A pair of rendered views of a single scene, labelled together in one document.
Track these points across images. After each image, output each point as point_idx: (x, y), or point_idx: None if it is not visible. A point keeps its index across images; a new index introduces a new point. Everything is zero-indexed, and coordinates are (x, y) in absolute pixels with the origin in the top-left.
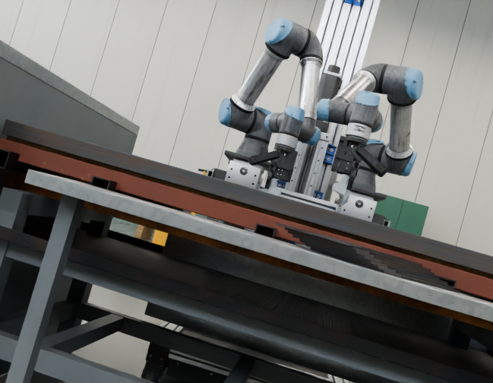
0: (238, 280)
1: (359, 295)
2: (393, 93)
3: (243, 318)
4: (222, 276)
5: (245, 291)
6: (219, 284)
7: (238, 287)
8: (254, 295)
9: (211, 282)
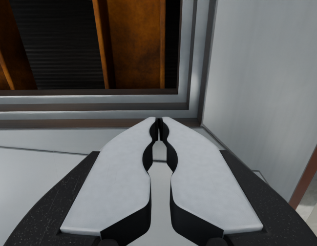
0: (172, 39)
1: None
2: None
3: None
4: (172, 5)
5: (59, 70)
6: (33, 28)
7: (77, 56)
8: (44, 87)
9: (25, 11)
